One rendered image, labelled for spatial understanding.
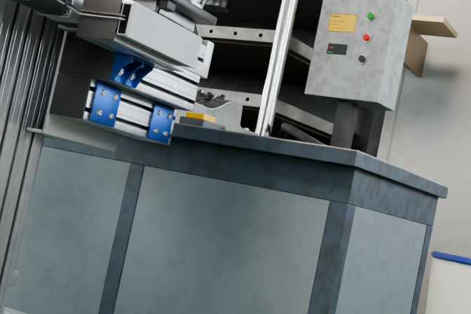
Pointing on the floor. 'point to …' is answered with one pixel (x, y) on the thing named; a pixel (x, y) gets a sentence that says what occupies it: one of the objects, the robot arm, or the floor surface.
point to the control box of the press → (358, 55)
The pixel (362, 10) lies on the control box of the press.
